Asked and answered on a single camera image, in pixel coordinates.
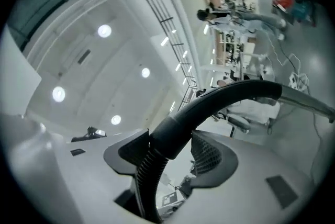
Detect black vacuum cleaner hose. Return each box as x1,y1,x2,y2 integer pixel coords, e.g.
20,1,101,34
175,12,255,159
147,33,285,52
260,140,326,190
135,80,283,224

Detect white ceiling pipes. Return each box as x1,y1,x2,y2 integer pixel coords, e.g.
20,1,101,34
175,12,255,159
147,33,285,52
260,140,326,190
25,0,124,63

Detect silver vacuum cleaner wand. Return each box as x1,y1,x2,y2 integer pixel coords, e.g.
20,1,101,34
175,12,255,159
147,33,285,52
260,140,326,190
276,83,335,124

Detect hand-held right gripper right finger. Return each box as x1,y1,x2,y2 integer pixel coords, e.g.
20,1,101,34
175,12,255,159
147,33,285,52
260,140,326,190
183,130,319,224

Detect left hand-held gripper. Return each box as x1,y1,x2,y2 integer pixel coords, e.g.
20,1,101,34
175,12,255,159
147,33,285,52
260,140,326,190
157,175,196,218

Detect group of ceiling strip lights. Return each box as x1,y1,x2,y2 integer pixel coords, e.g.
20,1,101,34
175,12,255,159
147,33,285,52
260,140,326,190
150,0,210,114

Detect black mezzanine railing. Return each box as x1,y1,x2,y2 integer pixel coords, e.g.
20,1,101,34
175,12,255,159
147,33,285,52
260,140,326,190
126,0,199,111

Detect white power strip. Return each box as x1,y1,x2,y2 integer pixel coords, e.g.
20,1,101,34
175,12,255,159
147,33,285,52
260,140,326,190
288,72,310,91

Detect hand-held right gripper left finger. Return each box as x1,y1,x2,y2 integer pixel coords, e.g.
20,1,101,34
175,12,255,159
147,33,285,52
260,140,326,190
54,128,150,224

